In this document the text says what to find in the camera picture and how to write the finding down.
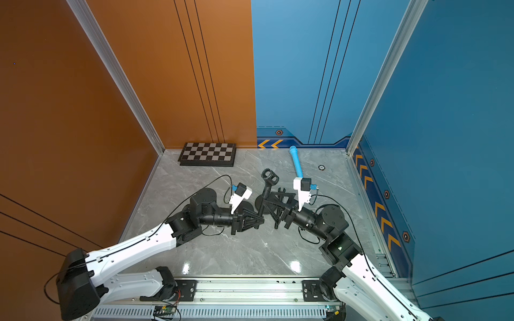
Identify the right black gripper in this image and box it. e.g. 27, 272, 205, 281
264, 193, 331, 243

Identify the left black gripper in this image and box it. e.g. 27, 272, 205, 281
197, 205, 263, 236

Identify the black stand pole with clip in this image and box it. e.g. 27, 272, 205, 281
255, 169, 279, 217

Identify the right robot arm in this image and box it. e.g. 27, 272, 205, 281
259, 191, 432, 320

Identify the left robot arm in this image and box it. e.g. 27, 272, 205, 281
53, 188, 264, 320

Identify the light blue toy microphone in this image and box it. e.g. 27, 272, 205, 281
289, 146, 303, 178

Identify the black white checkerboard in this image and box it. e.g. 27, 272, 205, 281
178, 143, 237, 167

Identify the right green circuit board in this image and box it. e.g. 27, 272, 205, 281
324, 304, 347, 321

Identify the green circuit board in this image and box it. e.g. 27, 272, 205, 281
324, 304, 347, 321
153, 305, 177, 319

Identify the left green circuit board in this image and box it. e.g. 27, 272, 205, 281
153, 305, 177, 319

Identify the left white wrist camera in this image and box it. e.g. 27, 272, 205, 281
229, 183, 252, 215

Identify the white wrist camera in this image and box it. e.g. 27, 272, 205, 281
293, 177, 318, 211
229, 183, 252, 215

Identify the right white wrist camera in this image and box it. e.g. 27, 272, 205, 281
293, 177, 318, 211

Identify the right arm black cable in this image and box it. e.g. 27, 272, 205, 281
298, 194, 386, 282

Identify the aluminium rail frame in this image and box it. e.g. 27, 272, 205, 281
75, 277, 344, 320

